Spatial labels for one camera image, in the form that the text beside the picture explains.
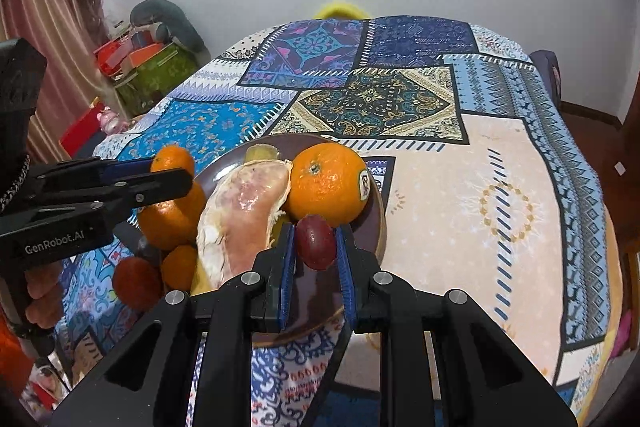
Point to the dark purple plate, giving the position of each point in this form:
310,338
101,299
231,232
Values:
312,302

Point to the yellow chair back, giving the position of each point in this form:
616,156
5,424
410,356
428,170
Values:
340,7

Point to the dark red grape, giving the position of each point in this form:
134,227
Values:
316,242

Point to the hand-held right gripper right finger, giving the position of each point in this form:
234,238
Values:
346,277

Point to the red box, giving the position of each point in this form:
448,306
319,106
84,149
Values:
82,132

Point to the pink rabbit toy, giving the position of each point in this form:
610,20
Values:
112,121

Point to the large orange with sticker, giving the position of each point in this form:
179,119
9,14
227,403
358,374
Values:
325,187

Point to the blue chair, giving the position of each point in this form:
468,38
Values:
547,74

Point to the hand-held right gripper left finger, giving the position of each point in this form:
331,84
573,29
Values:
285,277

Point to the orange box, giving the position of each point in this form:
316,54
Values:
147,54

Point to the patchwork patterned tablecloth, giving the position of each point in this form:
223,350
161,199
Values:
475,207

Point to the red tomato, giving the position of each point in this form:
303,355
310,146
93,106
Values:
135,282

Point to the striped brown curtain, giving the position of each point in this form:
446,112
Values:
45,7

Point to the peeled pomelo segment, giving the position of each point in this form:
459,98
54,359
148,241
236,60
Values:
240,217

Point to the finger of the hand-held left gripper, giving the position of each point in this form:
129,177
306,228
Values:
130,167
155,189

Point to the plain orange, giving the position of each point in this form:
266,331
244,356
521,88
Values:
170,222

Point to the small mandarin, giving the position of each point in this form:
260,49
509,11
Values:
172,158
179,267

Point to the grey plush toy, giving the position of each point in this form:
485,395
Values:
170,19

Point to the green storage box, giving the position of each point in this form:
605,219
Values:
160,82

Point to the white paper scrap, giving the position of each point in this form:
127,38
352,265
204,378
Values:
620,168

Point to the red gift bag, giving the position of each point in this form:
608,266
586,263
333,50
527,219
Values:
109,57

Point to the person's left hand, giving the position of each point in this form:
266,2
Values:
42,297

